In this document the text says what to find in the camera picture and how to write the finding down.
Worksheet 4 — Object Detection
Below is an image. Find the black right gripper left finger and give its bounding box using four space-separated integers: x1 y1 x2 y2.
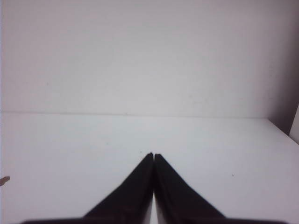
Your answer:
84 153 154 221

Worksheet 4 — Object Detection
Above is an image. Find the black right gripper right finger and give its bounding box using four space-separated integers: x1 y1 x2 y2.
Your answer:
154 154 226 221

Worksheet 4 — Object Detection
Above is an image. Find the small brown table chip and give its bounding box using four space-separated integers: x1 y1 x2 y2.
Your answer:
0 176 10 187

